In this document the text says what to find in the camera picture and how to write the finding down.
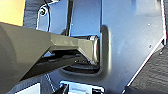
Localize tan wooden panel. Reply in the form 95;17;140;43
0;0;27;28

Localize white flat board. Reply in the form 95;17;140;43
14;82;42;94

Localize round base button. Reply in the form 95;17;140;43
38;6;48;16

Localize white box blue middle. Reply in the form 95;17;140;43
59;80;106;94

